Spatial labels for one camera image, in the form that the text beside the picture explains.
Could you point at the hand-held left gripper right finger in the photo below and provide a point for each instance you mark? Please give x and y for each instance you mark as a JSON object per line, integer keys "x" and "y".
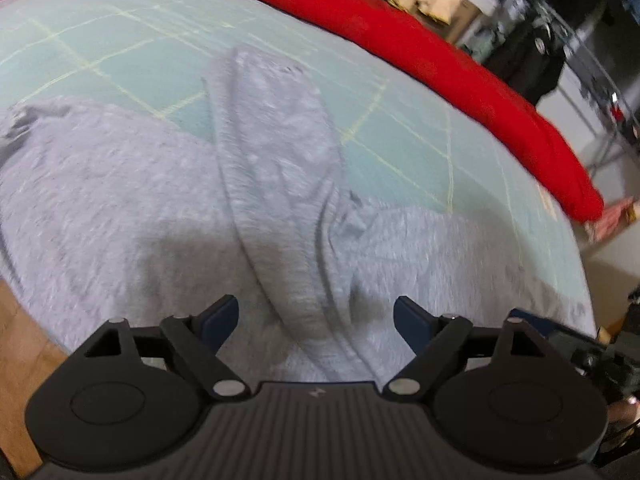
{"x": 415, "y": 325}

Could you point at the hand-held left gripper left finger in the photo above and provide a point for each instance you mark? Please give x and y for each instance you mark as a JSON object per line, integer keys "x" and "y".
{"x": 222, "y": 322}

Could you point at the grey sweatshirt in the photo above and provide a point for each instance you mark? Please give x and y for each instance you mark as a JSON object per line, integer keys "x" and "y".
{"x": 150, "y": 220}

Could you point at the metal clothes drying rack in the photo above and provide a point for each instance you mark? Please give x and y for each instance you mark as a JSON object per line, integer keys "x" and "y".
{"x": 590, "y": 60}

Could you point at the red quilt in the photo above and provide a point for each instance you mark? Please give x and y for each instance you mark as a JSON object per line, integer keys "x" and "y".
{"x": 425, "y": 45}

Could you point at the black jacket with badge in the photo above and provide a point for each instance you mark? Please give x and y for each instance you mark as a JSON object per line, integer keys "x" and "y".
{"x": 525, "y": 65}

